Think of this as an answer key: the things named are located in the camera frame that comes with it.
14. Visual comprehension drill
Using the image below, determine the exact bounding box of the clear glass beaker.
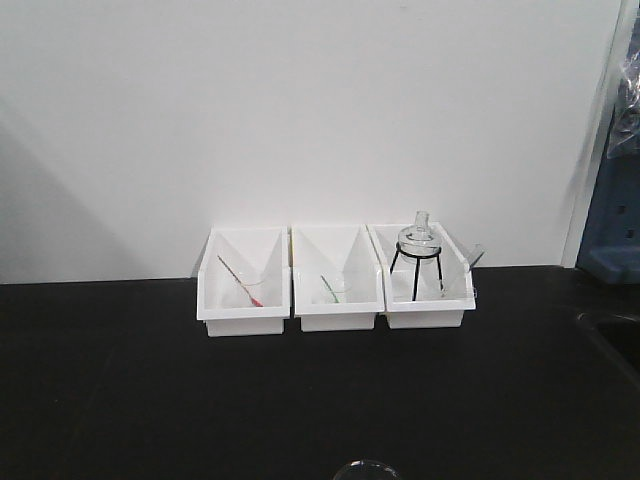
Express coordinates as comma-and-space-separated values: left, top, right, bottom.
332, 459, 402, 480

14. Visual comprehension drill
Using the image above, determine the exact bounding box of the clear plastic bag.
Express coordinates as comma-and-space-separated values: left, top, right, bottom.
607, 48, 639, 159

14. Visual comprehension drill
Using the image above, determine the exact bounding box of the white plastic bin left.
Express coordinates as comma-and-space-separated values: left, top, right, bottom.
196, 227, 291, 337

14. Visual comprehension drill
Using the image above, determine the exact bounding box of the black sink basin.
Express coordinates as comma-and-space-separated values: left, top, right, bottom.
576, 313, 639, 389

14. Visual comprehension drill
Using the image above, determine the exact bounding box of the white plastic bin middle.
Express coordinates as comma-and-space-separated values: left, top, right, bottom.
291, 225, 385, 332

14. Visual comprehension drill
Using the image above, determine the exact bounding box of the red tipped stick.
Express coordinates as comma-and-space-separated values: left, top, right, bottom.
217, 256, 264, 308

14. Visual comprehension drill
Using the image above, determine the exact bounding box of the green tipped stick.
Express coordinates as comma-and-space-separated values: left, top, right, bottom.
320, 275, 340, 303

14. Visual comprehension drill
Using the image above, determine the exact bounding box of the black wire tripod stand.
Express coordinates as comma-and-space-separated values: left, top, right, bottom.
389, 241, 444, 302

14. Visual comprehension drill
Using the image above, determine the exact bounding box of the clear glass flask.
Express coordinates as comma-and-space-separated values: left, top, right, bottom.
397, 211, 442, 259

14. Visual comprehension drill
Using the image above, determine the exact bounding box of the white plastic bin right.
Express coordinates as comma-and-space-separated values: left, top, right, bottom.
367, 222, 476, 329

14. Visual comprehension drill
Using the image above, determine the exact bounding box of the blue shelf rack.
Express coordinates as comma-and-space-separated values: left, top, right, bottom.
577, 32, 639, 285

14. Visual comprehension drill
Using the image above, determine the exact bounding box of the white plastic bin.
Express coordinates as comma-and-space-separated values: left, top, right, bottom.
367, 222, 476, 329
196, 227, 291, 337
291, 225, 385, 332

